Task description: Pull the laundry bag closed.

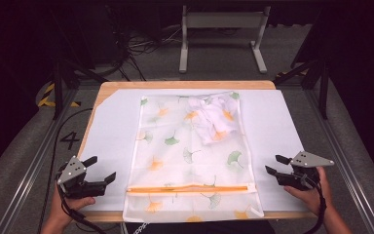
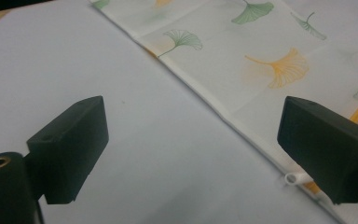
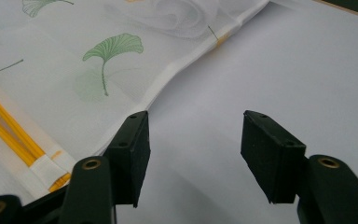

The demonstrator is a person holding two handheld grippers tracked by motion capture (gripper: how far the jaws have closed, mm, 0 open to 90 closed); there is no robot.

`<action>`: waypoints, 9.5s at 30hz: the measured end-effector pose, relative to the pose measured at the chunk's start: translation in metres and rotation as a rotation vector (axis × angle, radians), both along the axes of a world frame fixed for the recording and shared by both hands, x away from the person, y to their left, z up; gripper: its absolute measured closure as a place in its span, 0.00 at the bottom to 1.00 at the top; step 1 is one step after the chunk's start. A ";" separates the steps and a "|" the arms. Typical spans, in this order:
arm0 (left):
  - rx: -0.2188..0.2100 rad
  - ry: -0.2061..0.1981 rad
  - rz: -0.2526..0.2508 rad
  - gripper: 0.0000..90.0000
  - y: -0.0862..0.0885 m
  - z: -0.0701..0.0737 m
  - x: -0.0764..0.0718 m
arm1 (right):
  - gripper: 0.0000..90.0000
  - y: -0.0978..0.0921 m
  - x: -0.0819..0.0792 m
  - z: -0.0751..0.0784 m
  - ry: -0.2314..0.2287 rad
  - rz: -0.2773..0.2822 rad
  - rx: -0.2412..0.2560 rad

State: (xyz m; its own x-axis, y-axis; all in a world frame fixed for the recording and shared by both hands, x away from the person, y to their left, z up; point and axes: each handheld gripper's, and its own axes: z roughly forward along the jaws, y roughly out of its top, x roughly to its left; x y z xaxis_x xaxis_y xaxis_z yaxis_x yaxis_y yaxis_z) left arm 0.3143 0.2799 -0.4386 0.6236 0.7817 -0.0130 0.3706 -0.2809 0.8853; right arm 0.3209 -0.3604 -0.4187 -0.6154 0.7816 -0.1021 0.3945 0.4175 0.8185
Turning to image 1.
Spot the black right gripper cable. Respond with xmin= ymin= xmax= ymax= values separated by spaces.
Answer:
xmin=303 ymin=180 xmax=327 ymax=234

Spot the person's left hand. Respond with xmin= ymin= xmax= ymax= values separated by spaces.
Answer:
xmin=49 ymin=183 xmax=97 ymax=226

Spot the black floor cable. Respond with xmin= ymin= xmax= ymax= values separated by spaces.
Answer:
xmin=36 ymin=107 xmax=94 ymax=234

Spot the white metal stand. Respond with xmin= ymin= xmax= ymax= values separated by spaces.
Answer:
xmin=178 ymin=4 xmax=272 ymax=74

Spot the black metal stand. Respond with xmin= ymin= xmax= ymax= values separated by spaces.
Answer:
xmin=273 ymin=9 xmax=331 ymax=121
xmin=48 ymin=9 xmax=109 ymax=121

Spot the white garment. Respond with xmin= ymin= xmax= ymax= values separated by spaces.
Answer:
xmin=186 ymin=93 xmax=242 ymax=146

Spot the white table sheet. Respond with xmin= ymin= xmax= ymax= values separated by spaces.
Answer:
xmin=77 ymin=88 xmax=307 ymax=213

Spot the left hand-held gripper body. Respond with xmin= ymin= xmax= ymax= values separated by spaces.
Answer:
xmin=56 ymin=155 xmax=108 ymax=200

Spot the leaf print mesh laundry bag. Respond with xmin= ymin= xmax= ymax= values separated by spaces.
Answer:
xmin=122 ymin=91 xmax=265 ymax=224

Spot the wooden table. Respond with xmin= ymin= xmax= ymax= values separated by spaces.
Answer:
xmin=75 ymin=80 xmax=317 ymax=224

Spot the person's dark clothing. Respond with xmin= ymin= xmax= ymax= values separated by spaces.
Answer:
xmin=124 ymin=219 xmax=277 ymax=234

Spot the person's right hand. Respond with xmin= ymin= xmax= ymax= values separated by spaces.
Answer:
xmin=283 ymin=166 xmax=334 ymax=216

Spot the aluminium floor rail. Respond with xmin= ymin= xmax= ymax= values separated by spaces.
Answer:
xmin=303 ymin=87 xmax=374 ymax=234
xmin=0 ymin=87 xmax=80 ymax=234

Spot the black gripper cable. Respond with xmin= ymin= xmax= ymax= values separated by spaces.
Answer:
xmin=56 ymin=183 xmax=109 ymax=234
xmin=303 ymin=180 xmax=327 ymax=234

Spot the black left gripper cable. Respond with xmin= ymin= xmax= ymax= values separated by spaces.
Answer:
xmin=56 ymin=183 xmax=109 ymax=234

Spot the bundle of floor cables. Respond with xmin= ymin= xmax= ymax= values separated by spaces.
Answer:
xmin=108 ymin=5 xmax=183 ymax=82

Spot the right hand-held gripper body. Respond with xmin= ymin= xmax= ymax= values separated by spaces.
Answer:
xmin=278 ymin=150 xmax=336 ymax=192

